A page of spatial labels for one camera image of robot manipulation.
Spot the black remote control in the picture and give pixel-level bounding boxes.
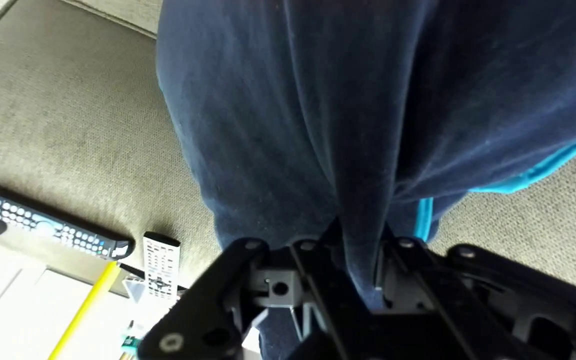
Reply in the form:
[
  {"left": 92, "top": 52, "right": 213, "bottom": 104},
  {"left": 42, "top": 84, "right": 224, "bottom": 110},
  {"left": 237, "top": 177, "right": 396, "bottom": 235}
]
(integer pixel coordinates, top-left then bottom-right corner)
[{"left": 0, "top": 180, "right": 137, "bottom": 261}]

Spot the square dark blue pillow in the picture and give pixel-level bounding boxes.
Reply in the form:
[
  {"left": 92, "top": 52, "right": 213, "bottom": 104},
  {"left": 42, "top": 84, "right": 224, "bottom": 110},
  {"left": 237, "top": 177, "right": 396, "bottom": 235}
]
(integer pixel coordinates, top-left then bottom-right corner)
[{"left": 154, "top": 0, "right": 576, "bottom": 360}]

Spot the black and yellow camera stand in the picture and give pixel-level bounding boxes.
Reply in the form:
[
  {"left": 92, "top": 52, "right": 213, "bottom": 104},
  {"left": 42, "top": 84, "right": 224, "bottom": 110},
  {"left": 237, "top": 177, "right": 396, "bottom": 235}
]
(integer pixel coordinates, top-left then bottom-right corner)
[{"left": 0, "top": 197, "right": 123, "bottom": 360}]

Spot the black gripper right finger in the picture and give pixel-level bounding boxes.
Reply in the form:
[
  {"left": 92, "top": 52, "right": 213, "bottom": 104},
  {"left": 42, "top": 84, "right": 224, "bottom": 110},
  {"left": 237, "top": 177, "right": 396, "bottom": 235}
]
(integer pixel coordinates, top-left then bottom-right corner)
[{"left": 373, "top": 224, "right": 484, "bottom": 360}]

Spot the white remote control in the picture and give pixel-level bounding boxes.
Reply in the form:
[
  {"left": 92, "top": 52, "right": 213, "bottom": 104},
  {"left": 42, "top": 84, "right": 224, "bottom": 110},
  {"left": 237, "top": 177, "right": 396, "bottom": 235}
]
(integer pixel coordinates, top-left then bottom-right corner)
[{"left": 139, "top": 229, "right": 183, "bottom": 300}]

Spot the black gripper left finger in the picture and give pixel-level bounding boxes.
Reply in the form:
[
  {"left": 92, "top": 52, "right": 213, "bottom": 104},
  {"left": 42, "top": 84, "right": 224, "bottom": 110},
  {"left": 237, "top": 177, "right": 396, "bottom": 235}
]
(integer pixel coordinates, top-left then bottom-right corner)
[{"left": 287, "top": 217, "right": 372, "bottom": 360}]

